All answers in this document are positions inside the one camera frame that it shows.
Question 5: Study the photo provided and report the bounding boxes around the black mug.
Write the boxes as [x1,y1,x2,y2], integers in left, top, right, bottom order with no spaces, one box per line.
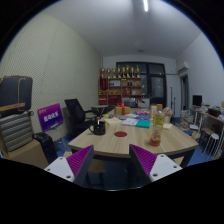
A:
[89,117,106,135]

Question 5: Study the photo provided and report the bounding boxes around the white paper sheet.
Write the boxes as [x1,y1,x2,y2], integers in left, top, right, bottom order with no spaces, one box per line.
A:
[121,118,139,126]

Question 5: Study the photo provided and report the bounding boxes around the red wooden shelf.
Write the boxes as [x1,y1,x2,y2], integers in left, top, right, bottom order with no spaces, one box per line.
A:
[98,65,142,107]

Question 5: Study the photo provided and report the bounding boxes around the silver ribbed suitcase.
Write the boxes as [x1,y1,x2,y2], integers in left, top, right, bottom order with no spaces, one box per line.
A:
[0,112,33,152]

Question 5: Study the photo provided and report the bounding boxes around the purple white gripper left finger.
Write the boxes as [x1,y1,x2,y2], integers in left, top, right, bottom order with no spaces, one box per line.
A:
[45,145,94,186]

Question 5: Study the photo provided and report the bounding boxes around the white stool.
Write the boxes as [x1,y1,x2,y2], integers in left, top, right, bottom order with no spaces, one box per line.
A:
[204,133,219,153]

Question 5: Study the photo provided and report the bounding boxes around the wooden table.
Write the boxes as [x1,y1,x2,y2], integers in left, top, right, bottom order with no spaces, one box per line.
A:
[68,123,198,167]

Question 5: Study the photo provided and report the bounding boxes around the white air conditioner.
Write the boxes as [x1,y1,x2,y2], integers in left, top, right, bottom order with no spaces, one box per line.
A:
[177,62,189,74]

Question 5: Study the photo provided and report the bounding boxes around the yellow gift box red ribbon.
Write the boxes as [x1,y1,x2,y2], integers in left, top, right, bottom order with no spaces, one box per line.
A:
[115,103,130,115]

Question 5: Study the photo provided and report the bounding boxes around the red round coaster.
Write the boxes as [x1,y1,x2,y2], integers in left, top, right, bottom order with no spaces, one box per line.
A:
[114,131,127,137]

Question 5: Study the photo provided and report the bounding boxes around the black monitor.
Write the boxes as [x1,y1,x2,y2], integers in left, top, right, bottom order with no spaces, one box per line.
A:
[192,95,202,106]

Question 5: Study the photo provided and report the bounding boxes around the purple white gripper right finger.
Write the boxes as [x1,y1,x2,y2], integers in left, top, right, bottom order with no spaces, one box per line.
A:
[129,144,181,182]

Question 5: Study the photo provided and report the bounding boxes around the side desk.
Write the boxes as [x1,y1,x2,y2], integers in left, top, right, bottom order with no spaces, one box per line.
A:
[192,109,224,159]

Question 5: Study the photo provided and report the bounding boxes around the teal notebook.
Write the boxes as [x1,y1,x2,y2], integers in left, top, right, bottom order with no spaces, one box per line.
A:
[136,120,151,128]

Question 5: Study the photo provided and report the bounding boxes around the purple sign board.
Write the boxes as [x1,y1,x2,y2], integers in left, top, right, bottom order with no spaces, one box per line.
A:
[37,103,64,132]

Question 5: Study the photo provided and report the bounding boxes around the black small suitcase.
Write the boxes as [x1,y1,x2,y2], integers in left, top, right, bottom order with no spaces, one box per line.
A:
[33,132,58,164]

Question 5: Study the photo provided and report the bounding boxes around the ceiling light tube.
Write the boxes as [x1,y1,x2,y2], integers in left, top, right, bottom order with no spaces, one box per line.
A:
[143,0,149,12]

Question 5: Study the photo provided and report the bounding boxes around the dark suitcase with tan trim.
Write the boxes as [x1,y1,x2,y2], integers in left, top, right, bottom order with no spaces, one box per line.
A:
[0,76,33,118]

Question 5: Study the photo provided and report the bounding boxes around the cardboard box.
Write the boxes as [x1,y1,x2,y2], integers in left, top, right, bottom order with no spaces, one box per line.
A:
[0,139,49,169]

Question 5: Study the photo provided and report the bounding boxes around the black office chair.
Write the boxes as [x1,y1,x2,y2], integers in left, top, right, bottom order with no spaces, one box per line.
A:
[65,98,97,137]

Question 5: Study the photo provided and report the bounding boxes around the clear bottle with orange drink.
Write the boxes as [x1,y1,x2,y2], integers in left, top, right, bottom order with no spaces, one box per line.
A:
[150,109,165,146]

